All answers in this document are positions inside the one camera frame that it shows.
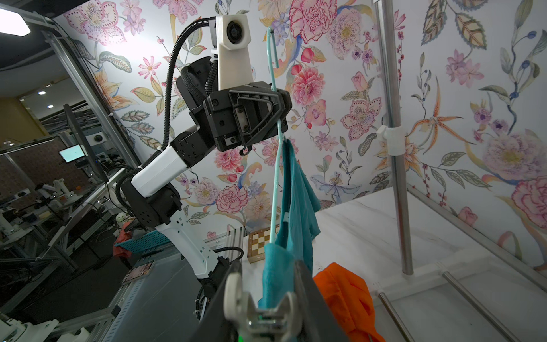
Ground wooden chessboard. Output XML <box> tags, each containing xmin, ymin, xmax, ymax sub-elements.
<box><xmin>247</xmin><ymin>228</ymin><xmax>271</xmax><ymax>264</ymax></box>

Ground orange garment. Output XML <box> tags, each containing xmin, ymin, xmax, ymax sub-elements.
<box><xmin>313</xmin><ymin>263</ymin><xmax>385</xmax><ymax>342</ymax></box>

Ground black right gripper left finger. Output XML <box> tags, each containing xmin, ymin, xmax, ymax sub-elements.
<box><xmin>188</xmin><ymin>261</ymin><xmax>242</xmax><ymax>342</ymax></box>

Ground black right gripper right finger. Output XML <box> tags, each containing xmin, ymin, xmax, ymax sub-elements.
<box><xmin>293</xmin><ymin>260</ymin><xmax>349</xmax><ymax>342</ymax></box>

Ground metal clothes rack white joints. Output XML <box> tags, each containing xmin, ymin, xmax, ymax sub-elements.
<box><xmin>373</xmin><ymin>1</ymin><xmax>546</xmax><ymax>341</ymax></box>

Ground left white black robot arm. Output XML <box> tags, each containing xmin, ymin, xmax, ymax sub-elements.
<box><xmin>116</xmin><ymin>14</ymin><xmax>292</xmax><ymax>280</ymax></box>

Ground teal embroidered t-shirt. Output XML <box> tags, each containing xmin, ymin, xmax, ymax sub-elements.
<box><xmin>259</xmin><ymin>140</ymin><xmax>321</xmax><ymax>309</ymax></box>

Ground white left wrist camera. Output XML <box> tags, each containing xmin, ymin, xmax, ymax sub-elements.
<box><xmin>209</xmin><ymin>14</ymin><xmax>253</xmax><ymax>91</ymax></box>

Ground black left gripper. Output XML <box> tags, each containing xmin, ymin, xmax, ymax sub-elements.
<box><xmin>205</xmin><ymin>83</ymin><xmax>293</xmax><ymax>152</ymax></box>

